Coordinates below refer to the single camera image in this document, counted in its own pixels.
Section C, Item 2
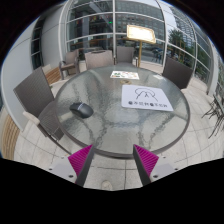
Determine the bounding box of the wooden slatted bench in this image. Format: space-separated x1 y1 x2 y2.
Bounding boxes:
1 114 21 160
42 64 63 86

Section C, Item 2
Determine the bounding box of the gold framed sign stand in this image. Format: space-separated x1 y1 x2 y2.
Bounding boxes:
125 24 157 68

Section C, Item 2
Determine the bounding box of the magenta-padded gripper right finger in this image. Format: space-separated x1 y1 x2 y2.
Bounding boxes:
132 143 179 187

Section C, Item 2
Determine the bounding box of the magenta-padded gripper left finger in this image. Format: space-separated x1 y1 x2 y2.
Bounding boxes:
48 143 96 188

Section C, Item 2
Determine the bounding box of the colourful printed menu card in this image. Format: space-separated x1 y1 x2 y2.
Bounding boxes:
109 70 140 81

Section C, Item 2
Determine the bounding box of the black metal outdoor chair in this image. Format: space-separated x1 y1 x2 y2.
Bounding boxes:
201 94 224 139

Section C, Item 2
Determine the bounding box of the black computer mouse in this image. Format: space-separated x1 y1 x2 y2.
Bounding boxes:
69 101 95 119

